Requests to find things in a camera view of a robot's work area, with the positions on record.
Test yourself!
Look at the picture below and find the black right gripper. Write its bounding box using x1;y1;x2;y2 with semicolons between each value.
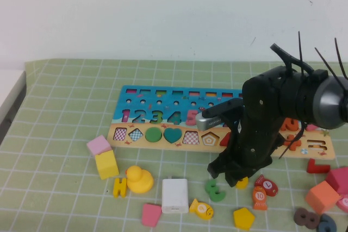
207;76;285;188

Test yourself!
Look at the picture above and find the yellow number 6 piece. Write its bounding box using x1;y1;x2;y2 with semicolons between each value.
235;177;250;190

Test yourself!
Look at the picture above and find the green number 3 piece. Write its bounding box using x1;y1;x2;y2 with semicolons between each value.
204;179;227;203

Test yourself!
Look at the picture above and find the red triangle piece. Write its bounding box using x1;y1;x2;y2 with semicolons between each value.
219;132;232;146

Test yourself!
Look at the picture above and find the orange fish piece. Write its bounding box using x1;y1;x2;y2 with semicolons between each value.
252;186;269;211

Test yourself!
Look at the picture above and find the red fish piece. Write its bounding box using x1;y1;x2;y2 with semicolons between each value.
254;174;279;197

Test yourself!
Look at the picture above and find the yellow fish piece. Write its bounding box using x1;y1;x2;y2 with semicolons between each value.
189;198;214;221

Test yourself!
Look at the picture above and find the yellow pentagon piece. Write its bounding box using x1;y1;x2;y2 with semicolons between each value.
233;207;256;230

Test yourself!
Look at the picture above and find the pink number 5 piece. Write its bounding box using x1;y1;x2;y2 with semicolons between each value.
186;110;201;127

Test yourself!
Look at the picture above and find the teal heart piece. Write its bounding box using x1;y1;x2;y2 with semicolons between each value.
163;128;183;145

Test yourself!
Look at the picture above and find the orange plus piece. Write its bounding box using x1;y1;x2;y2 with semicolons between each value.
282;134;302;152

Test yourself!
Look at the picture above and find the orange number 10 piece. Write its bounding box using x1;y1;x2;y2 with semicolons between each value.
281;117;300;132

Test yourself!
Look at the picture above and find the green circle piece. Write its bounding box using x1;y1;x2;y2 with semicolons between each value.
145;127;164;143

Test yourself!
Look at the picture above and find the red angle sign piece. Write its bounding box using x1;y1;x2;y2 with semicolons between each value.
306;158;331;174

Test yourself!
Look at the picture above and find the brown number 8 piece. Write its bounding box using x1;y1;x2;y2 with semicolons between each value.
293;206;320;229

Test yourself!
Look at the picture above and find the pink trapezoid piece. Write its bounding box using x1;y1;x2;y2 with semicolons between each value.
141;203;163;228

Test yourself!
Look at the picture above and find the blue wooden number puzzle board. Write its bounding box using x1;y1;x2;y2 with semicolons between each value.
107;85;335;160

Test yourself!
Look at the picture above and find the yellow letter H piece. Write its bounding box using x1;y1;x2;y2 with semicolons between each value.
113;177;128;198

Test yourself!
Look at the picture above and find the dark grey number 9 piece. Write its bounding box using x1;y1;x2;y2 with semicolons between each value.
317;214;338;232

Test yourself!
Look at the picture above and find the pink round piece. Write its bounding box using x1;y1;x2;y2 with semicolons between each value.
335;193;348;214

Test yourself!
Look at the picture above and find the white charger adapter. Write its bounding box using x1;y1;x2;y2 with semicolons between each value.
161;177;189;214

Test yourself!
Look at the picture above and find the black zip tie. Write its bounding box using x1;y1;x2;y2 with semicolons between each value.
297;31;305;77
278;128;305;160
314;47;348;92
334;37;348;79

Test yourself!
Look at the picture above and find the yellow rubber duck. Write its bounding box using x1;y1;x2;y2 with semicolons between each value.
125;165;154;194

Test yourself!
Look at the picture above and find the orange cube block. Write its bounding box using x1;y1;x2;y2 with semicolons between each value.
304;180;341;215

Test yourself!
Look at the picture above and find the magenta block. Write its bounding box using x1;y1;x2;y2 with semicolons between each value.
325;167;348;195

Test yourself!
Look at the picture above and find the yellow cube block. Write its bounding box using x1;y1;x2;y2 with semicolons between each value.
95;149;120;180

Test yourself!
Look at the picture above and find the pink cube block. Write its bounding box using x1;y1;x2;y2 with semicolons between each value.
86;135;113;158

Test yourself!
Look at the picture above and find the green checked tablecloth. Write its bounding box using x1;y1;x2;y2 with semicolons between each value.
0;58;348;232

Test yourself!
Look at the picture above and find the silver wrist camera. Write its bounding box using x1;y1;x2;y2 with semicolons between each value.
195;98;245;131

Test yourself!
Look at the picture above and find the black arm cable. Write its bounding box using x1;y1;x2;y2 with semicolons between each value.
270;43;329;80

